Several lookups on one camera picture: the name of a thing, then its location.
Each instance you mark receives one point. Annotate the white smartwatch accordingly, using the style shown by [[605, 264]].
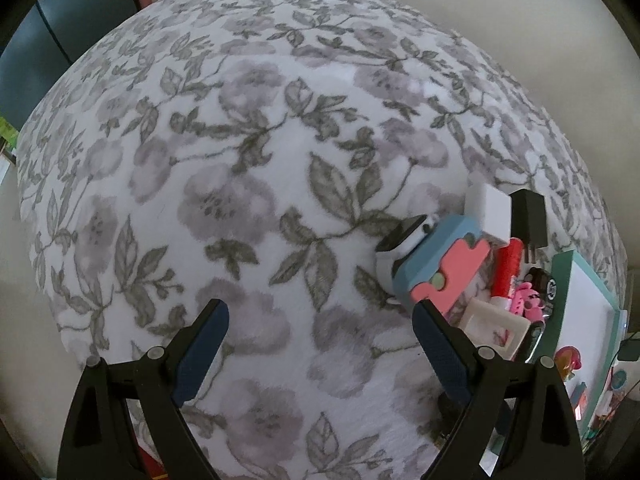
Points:
[[405, 240]]

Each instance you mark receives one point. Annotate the black toy car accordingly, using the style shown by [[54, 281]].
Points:
[[542, 285]]

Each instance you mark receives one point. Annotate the cream plastic frame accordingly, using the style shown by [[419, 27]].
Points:
[[480, 315]]

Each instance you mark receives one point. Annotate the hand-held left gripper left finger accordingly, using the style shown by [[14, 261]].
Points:
[[200, 355]]

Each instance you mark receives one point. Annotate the teal box with white inside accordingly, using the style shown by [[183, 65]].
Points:
[[585, 320]]

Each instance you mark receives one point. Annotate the white wall charger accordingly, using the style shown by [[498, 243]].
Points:
[[487, 210]]

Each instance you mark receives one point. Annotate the dark teal cabinet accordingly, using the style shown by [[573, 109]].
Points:
[[60, 35]]

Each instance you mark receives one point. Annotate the black wall charger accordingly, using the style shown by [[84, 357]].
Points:
[[527, 215]]

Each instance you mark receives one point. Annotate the pink plastic toy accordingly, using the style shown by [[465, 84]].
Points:
[[525, 302]]

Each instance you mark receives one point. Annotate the grey floral blanket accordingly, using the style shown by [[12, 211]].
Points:
[[250, 160]]

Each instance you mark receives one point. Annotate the red glue stick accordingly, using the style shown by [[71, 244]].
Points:
[[507, 270]]

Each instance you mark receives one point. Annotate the blue and pink toy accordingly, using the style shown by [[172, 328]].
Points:
[[425, 260]]

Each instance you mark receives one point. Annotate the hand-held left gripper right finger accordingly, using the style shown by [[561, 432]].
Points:
[[440, 345]]

